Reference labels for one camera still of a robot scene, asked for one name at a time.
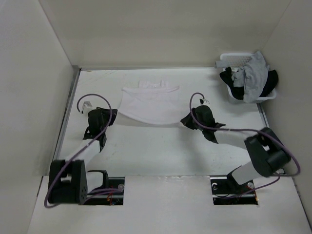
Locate white plastic laundry basket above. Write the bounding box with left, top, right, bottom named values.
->
left=214, top=53, right=276, bottom=104

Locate black tank top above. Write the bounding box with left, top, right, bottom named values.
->
left=219, top=67, right=278, bottom=100

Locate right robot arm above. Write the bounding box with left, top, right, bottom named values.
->
left=180, top=105, right=291, bottom=193

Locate grey tank top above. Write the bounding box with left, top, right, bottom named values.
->
left=232, top=51, right=269, bottom=103

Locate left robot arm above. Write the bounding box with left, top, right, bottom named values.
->
left=44, top=106, right=121, bottom=208

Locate white tank top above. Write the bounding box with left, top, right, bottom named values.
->
left=118, top=80, right=183, bottom=125

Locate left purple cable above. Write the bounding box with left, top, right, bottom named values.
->
left=43, top=94, right=114, bottom=208

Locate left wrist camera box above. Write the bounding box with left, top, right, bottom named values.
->
left=81, top=101, right=94, bottom=116

